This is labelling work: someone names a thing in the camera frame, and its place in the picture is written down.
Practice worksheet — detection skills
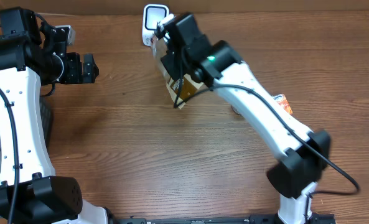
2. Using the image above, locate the green lid jar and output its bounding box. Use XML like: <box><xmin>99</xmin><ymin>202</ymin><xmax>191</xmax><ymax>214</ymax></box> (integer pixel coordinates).
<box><xmin>231</xmin><ymin>106</ymin><xmax>242</xmax><ymax>116</ymax></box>

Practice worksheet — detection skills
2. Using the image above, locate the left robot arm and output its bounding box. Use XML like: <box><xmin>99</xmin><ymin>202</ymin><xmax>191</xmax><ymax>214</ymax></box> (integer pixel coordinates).
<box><xmin>0</xmin><ymin>7</ymin><xmax>115</xmax><ymax>223</ymax></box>

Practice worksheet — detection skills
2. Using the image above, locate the orange snack packet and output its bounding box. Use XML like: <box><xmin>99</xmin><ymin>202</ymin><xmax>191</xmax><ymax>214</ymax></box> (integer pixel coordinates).
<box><xmin>272</xmin><ymin>94</ymin><xmax>292</xmax><ymax>114</ymax></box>

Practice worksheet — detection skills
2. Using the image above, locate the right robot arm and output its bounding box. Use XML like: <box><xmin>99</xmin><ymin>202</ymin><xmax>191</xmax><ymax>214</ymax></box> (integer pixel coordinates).
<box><xmin>152</xmin><ymin>13</ymin><xmax>335</xmax><ymax>223</ymax></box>

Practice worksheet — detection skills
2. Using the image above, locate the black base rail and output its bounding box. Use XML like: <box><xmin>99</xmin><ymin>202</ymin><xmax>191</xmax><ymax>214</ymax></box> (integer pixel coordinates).
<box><xmin>115</xmin><ymin>213</ymin><xmax>337</xmax><ymax>224</ymax></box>

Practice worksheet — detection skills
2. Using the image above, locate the brown snack pouch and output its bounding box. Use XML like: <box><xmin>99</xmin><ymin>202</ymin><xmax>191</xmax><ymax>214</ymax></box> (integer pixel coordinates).
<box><xmin>151</xmin><ymin>34</ymin><xmax>204</xmax><ymax>109</ymax></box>

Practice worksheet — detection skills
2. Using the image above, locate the white barcode scanner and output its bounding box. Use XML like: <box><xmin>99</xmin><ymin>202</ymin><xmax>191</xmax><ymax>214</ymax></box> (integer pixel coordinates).
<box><xmin>142</xmin><ymin>4</ymin><xmax>169</xmax><ymax>46</ymax></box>

